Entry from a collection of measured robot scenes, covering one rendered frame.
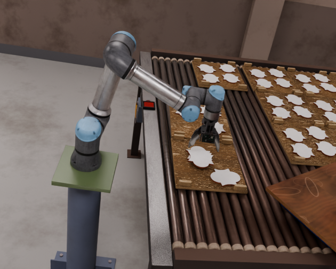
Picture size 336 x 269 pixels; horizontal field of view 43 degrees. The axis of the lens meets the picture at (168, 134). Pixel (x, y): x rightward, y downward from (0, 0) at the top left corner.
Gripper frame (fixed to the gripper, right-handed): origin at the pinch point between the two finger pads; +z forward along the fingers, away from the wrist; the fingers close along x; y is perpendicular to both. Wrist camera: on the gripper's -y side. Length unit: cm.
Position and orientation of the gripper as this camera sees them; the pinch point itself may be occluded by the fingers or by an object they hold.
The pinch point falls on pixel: (202, 149)
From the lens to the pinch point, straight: 215.4
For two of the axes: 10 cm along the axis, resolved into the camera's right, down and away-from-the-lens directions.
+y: -0.5, 5.4, -8.4
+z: -1.4, 8.3, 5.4
